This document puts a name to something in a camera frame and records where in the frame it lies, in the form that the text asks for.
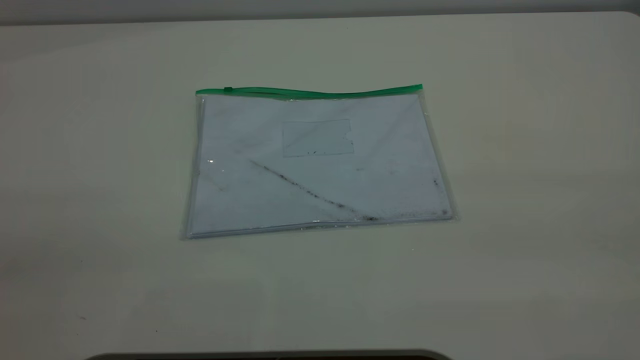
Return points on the clear plastic zip bag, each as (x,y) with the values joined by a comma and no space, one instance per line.
(320,190)

